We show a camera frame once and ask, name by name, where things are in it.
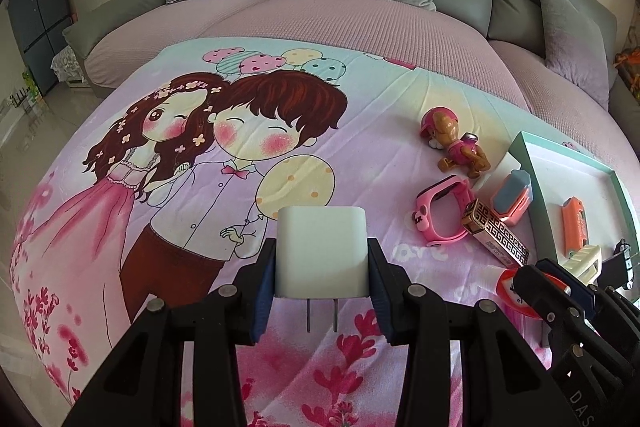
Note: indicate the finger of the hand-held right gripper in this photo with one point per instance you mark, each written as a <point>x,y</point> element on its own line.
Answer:
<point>570,282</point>
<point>540,297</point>

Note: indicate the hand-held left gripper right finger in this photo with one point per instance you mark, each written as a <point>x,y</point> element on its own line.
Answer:
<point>382,297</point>

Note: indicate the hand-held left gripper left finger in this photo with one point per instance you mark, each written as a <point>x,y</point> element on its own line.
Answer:
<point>262,292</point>

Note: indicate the white hair clip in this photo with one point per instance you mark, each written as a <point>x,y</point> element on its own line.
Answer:
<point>582,257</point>

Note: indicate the red and white tube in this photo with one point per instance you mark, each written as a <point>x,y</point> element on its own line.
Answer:
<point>505,289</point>

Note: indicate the black wall charger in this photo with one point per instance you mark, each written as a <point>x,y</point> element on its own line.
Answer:
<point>617,269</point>

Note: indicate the white wall charger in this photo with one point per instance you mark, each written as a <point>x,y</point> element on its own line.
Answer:
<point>322,252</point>

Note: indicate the gold patterned lighter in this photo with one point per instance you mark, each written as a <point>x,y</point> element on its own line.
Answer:
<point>500,237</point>

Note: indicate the pink and blue plastic case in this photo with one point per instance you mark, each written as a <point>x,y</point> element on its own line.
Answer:
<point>512,189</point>

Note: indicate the teal box lid tray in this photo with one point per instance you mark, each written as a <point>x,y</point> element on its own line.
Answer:
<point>575,172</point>

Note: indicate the pink kids watch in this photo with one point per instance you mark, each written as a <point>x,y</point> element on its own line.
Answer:
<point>424,214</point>

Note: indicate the cartoon printed blanket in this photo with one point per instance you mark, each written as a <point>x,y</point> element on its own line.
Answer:
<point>375,132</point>

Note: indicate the pink puppy toy figure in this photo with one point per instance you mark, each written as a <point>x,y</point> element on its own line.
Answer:
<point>450,127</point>

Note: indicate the pink sofa cover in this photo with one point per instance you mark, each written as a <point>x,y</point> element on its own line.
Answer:
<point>350,17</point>

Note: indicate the dark grey cabinet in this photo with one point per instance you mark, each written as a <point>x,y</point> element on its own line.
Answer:
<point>40,22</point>

